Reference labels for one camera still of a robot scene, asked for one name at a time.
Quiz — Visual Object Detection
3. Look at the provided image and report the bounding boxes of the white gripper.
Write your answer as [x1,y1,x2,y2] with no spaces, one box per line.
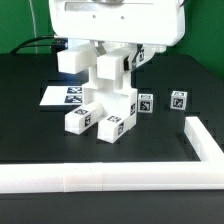
[49,0,185,71]

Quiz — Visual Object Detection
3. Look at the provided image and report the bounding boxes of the white chair seat part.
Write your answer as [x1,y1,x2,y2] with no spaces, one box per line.
[82,66,137,130]

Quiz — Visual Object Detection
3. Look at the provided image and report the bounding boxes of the white chair back part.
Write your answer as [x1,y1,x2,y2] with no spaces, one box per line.
[57,42,166,80]

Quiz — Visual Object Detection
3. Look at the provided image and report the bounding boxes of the white L-shaped obstacle fence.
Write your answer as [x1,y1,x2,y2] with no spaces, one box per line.
[0,117,224,194]

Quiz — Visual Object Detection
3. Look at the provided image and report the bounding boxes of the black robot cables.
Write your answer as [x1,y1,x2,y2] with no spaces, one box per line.
[9,33,69,56]

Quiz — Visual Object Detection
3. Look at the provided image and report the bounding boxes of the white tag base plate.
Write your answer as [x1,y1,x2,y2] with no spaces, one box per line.
[40,86,82,106]

